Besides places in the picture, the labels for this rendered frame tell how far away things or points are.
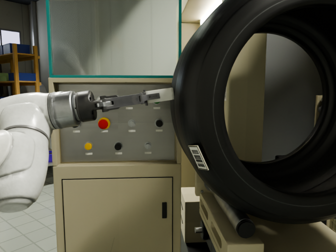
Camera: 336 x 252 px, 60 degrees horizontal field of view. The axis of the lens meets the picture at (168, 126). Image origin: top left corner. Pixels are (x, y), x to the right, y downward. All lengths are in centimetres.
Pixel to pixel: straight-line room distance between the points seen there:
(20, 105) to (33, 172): 17
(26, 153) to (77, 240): 84
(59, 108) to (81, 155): 65
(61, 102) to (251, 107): 64
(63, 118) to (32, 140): 9
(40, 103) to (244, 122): 66
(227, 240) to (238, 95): 50
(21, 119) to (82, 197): 70
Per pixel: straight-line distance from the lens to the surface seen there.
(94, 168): 130
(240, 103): 105
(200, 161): 65
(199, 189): 104
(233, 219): 76
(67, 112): 71
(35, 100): 74
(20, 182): 62
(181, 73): 67
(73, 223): 140
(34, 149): 66
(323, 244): 95
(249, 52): 106
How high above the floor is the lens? 122
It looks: 7 degrees down
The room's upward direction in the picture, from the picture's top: straight up
